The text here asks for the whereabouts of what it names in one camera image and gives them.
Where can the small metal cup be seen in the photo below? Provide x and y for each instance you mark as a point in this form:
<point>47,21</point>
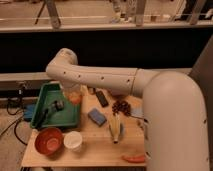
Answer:
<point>91,90</point>

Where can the black handled dish brush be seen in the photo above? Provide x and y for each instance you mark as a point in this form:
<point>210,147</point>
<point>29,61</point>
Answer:
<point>55,106</point>

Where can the black rectangular bar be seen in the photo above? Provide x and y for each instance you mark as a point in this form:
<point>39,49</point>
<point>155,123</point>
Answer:
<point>102,99</point>

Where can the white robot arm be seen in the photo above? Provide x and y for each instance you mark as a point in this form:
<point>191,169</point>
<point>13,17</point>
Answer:
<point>174,111</point>

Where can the grey blue cloth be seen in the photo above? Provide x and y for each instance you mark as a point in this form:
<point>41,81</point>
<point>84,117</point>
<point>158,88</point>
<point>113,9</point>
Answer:
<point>137,112</point>

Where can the orange red bowl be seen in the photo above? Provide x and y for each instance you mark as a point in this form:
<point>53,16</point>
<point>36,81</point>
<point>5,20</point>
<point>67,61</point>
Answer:
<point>48,141</point>

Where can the blue sponge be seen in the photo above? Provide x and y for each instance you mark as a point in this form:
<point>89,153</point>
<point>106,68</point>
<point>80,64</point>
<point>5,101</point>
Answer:
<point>97,117</point>

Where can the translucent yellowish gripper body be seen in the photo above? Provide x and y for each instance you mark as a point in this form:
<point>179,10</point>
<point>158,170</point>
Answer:
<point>70,89</point>

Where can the white plastic cup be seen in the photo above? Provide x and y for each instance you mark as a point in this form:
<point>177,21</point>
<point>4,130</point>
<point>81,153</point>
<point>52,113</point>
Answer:
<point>73,141</point>

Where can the yellow corn cob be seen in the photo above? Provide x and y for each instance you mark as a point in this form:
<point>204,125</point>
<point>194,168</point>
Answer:
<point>115,127</point>

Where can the dark red grapes bunch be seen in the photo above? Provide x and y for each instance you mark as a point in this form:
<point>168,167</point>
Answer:
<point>122,106</point>

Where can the blue box beside table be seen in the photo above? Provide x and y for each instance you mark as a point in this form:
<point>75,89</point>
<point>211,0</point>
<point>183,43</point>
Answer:
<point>28,112</point>

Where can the green plastic tray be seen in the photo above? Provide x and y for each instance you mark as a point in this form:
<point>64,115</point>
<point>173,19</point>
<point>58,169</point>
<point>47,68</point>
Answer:
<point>68,117</point>

